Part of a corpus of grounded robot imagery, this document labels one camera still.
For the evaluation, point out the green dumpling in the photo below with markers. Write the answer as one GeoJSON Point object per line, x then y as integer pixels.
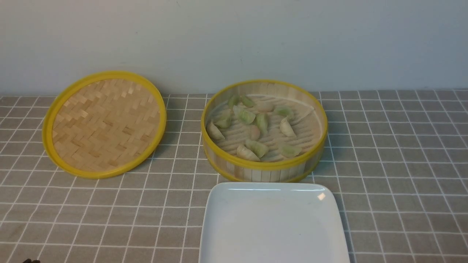
{"type": "Point", "coordinates": [233, 101]}
{"type": "Point", "coordinates": [258, 148]}
{"type": "Point", "coordinates": [262, 123]}
{"type": "Point", "coordinates": [284, 111]}
{"type": "Point", "coordinates": [289, 151]}
{"type": "Point", "coordinates": [224, 120]}
{"type": "Point", "coordinates": [244, 115]}
{"type": "Point", "coordinates": [247, 102]}

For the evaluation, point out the white dumpling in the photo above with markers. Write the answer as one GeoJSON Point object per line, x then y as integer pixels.
{"type": "Point", "coordinates": [244, 153]}
{"type": "Point", "coordinates": [214, 132]}
{"type": "Point", "coordinates": [285, 128]}

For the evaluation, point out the white square plate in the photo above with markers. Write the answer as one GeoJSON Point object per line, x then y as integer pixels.
{"type": "Point", "coordinates": [247, 222]}

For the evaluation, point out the pink dumpling centre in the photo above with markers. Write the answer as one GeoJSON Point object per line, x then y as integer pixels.
{"type": "Point", "coordinates": [254, 132]}

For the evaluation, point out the pink dumpling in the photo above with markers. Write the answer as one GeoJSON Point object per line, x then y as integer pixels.
{"type": "Point", "coordinates": [264, 107]}
{"type": "Point", "coordinates": [254, 132]}

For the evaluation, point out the white mesh steamer liner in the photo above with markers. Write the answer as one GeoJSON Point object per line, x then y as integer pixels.
{"type": "Point", "coordinates": [307, 125]}

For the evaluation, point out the bamboo steamer basket yellow rim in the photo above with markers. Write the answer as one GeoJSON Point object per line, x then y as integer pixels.
{"type": "Point", "coordinates": [237, 169]}

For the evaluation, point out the pink dumpling top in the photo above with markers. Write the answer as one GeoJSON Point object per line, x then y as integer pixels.
{"type": "Point", "coordinates": [264, 107]}

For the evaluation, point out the bamboo steamer lid yellow rim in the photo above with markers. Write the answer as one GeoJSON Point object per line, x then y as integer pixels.
{"type": "Point", "coordinates": [104, 125]}

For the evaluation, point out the grey checked tablecloth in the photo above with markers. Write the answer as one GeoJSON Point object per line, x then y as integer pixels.
{"type": "Point", "coordinates": [396, 162]}

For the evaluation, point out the black object bottom left corner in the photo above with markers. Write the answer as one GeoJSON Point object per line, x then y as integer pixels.
{"type": "Point", "coordinates": [31, 261]}

